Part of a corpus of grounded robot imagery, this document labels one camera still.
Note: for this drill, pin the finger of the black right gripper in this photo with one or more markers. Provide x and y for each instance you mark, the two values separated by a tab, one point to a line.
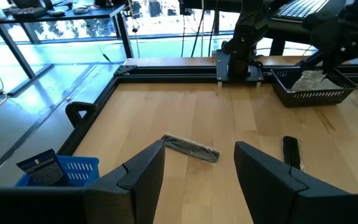
327	70

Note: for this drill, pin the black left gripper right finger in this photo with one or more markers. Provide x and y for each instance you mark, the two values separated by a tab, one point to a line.
266	193

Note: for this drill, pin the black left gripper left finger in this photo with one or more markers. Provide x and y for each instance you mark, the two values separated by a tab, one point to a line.
135	186

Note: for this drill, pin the white paper packet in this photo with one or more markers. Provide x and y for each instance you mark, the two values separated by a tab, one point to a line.
312	82

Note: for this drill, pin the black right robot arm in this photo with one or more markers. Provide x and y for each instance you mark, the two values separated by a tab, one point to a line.
244	37

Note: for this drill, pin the black plastic basket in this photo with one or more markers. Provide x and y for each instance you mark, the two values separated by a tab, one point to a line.
315	98

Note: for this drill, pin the black keyboard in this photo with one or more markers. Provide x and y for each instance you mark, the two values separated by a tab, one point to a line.
300	9

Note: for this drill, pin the blue plastic basket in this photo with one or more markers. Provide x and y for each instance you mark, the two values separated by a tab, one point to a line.
82	171

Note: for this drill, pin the dark blue toiletry tube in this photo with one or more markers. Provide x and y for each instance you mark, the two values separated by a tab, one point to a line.
42	171

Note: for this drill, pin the black side desk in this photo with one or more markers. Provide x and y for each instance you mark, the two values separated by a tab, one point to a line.
124	34

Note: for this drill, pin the black laptop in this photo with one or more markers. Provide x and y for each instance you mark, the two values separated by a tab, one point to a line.
30	11

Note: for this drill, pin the black aluminium table frame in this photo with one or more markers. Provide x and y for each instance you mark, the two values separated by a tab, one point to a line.
166	76

